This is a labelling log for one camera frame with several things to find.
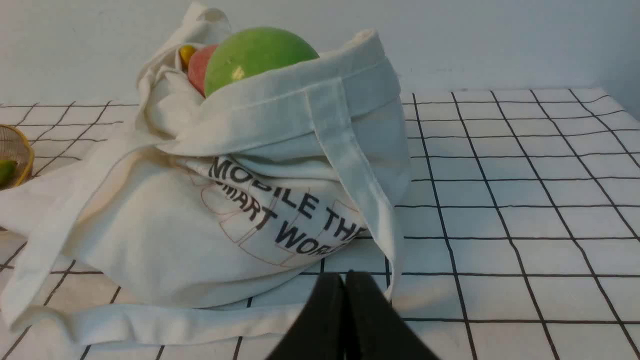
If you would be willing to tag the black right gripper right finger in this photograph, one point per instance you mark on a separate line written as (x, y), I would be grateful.
(373, 329)

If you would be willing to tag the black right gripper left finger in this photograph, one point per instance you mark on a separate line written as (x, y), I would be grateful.
(316, 333)

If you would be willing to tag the green round fruit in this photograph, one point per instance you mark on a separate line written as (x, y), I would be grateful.
(253, 51)

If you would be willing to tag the cream canvas tote bag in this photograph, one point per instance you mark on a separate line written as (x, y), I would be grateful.
(196, 203)

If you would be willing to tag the pink peach fruit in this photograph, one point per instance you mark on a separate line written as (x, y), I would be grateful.
(197, 68)

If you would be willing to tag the small yellow fruit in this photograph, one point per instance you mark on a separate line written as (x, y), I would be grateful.
(185, 54)

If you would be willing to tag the white black-grid tablecloth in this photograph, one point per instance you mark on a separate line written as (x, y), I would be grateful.
(521, 227)

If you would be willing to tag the yellow banana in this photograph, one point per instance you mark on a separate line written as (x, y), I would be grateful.
(8, 168)

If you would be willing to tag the gold-rimmed glass bowl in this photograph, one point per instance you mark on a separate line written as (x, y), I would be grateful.
(15, 146)

